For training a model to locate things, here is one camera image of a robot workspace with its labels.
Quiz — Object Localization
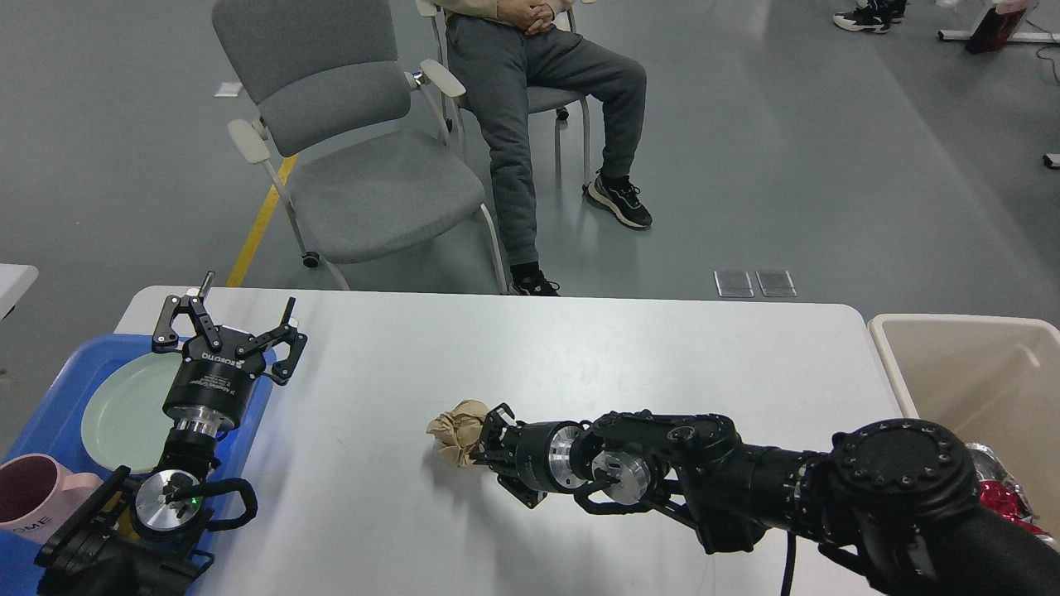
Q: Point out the occupied grey chair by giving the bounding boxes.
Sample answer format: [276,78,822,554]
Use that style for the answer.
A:
[414,1,594,191]

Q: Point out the brown paper ball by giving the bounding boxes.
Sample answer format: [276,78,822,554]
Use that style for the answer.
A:
[426,400,489,468]

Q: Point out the crushed red can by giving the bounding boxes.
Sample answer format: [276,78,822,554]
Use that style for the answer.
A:
[978,480,1058,550]

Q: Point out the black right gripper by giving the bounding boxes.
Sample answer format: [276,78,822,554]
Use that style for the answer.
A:
[476,403,587,509]

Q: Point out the white stand base far right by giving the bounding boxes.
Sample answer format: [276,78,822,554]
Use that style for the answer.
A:
[937,1,1059,55]

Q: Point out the seated person grey trousers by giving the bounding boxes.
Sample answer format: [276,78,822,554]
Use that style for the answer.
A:
[439,0,655,297]

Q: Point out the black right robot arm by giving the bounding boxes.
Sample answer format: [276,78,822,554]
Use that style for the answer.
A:
[472,405,1059,595]

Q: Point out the pink mug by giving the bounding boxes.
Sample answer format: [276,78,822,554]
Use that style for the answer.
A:
[1,454,103,546]

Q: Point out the beige plastic bin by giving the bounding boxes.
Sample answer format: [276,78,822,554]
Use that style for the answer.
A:
[870,314,1059,534]

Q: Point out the white side table corner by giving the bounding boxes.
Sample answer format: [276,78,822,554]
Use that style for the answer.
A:
[0,263,39,320]

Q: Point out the empty grey chair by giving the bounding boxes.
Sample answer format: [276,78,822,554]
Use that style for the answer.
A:
[211,1,507,293]

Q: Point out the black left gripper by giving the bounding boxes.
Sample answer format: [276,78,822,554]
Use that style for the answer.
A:
[152,271,310,433]

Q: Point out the dark shoes at right edge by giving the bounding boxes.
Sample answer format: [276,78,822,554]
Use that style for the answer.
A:
[832,1,908,34]

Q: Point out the aluminium foil sheet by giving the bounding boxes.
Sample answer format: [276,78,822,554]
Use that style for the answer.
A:
[965,442,1025,497]

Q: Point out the light green plate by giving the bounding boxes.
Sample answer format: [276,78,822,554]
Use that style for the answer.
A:
[82,353,182,473]

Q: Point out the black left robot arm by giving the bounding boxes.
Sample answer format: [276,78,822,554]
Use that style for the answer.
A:
[35,271,307,595]

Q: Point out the metal floor plates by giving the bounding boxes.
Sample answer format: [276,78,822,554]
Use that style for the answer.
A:
[713,269,798,298]

